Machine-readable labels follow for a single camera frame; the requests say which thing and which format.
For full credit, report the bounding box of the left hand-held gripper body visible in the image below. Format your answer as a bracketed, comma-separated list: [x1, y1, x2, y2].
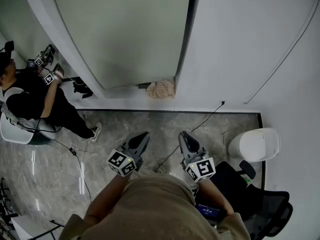
[106, 143, 144, 177]

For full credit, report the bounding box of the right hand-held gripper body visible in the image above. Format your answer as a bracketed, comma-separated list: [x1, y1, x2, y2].
[180, 147, 216, 183]

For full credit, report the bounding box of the grey roller blind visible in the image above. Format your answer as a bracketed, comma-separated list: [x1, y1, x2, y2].
[49, 0, 193, 90]

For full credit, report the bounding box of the person's right forearm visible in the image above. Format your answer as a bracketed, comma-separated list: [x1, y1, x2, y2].
[196, 177, 236, 219]

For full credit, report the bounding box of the person's left forearm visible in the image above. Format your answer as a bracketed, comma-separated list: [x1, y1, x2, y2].
[83, 172, 132, 226]

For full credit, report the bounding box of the person's grey shoe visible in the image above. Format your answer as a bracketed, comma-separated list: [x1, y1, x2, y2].
[153, 165, 171, 175]

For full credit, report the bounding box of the black office chair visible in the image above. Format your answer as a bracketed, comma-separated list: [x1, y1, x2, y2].
[194, 160, 294, 240]

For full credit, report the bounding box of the black wrist device with screen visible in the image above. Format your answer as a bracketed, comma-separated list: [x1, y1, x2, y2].
[194, 201, 228, 226]

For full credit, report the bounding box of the person's beige shirt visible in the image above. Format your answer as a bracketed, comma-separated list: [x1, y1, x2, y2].
[58, 171, 252, 240]

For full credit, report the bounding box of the beige patterned cloth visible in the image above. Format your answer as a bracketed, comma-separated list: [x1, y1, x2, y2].
[146, 80, 177, 99]

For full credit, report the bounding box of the white rounded bin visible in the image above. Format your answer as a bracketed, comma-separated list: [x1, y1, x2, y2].
[227, 127, 281, 163]

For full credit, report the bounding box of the white shell chair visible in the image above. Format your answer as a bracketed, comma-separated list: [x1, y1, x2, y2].
[0, 111, 57, 145]

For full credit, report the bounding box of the white side table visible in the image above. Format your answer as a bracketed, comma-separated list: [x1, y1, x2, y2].
[11, 213, 63, 240]

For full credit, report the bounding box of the black wheeled chair base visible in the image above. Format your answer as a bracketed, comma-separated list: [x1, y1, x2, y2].
[0, 177, 17, 226]

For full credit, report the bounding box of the dark framed window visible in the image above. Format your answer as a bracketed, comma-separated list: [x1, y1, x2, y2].
[174, 0, 198, 81]

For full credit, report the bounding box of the black floor cable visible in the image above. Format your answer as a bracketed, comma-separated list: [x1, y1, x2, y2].
[153, 101, 226, 174]

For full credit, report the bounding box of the black cable with adapter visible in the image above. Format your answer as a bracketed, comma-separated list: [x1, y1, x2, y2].
[53, 138, 93, 202]

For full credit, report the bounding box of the small black bracket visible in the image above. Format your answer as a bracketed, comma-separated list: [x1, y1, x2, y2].
[73, 80, 93, 99]

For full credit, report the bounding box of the thin grey wall cable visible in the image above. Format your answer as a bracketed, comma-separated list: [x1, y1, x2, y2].
[244, 0, 320, 105]

